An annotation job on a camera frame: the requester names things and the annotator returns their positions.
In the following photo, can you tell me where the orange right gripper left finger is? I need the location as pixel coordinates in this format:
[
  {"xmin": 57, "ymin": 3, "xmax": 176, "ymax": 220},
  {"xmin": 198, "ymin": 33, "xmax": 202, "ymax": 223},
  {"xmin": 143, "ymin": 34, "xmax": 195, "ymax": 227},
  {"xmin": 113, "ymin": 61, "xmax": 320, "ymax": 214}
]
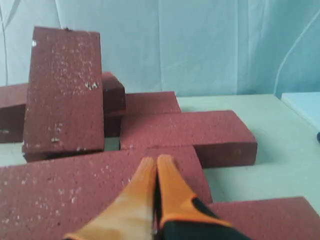
[{"xmin": 63, "ymin": 157, "xmax": 157, "ymax": 240}]

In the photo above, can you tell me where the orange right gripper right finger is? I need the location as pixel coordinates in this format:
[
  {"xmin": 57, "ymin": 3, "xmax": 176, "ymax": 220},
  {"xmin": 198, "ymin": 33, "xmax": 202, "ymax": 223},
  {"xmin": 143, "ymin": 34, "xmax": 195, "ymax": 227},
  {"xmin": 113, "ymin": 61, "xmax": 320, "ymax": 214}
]
[{"xmin": 157, "ymin": 154, "xmax": 231, "ymax": 240}]

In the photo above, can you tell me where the red brick moved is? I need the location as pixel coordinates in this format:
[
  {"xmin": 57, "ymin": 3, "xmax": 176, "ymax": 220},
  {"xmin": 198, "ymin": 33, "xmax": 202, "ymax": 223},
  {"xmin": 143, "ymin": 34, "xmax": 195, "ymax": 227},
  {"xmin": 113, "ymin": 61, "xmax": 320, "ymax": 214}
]
[
  {"xmin": 22, "ymin": 26, "xmax": 105, "ymax": 155},
  {"xmin": 101, "ymin": 72, "xmax": 126, "ymax": 115}
]

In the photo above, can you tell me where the red brick middle right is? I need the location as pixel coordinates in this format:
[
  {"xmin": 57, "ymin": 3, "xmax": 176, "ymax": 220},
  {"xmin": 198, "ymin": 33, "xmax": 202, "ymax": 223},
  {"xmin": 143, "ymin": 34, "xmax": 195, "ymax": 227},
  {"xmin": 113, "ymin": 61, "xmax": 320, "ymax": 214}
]
[{"xmin": 120, "ymin": 110, "xmax": 258, "ymax": 168}]

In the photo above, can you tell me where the red brick tilted front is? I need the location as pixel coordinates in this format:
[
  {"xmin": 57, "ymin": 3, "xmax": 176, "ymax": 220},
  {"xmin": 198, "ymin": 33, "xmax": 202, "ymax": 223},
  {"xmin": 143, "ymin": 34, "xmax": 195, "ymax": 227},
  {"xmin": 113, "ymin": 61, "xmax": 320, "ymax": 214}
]
[{"xmin": 0, "ymin": 146, "xmax": 213, "ymax": 240}]

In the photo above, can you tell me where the red brick back right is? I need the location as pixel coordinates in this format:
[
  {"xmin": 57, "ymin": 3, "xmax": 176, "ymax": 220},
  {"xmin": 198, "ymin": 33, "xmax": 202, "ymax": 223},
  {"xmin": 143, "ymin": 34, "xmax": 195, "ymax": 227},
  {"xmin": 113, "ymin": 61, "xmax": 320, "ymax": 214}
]
[{"xmin": 103, "ymin": 91, "xmax": 182, "ymax": 138}]

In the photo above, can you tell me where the red brick third row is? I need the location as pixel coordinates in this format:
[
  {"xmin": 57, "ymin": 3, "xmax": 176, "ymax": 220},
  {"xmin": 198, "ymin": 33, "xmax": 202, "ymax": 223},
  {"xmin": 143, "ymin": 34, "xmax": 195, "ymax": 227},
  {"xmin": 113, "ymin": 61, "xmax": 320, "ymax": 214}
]
[{"xmin": 207, "ymin": 196, "xmax": 320, "ymax": 240}]

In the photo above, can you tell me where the red brick back left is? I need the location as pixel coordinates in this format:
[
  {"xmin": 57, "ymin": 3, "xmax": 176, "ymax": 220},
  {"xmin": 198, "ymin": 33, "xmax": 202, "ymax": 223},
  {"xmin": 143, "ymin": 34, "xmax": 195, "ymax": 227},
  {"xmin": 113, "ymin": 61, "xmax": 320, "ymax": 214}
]
[{"xmin": 0, "ymin": 83, "xmax": 28, "ymax": 144}]

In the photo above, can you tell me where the white backdrop cloth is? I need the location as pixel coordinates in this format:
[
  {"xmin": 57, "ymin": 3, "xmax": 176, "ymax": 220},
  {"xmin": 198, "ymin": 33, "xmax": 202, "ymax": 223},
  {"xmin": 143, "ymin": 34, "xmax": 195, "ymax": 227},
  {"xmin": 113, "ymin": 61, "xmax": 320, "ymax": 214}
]
[{"xmin": 0, "ymin": 0, "xmax": 320, "ymax": 97}]

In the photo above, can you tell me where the light blue board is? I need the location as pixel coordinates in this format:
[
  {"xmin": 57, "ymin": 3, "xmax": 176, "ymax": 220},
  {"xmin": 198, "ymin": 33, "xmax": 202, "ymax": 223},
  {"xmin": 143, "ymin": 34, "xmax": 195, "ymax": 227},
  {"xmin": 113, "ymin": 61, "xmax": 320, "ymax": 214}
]
[{"xmin": 281, "ymin": 91, "xmax": 320, "ymax": 131}]

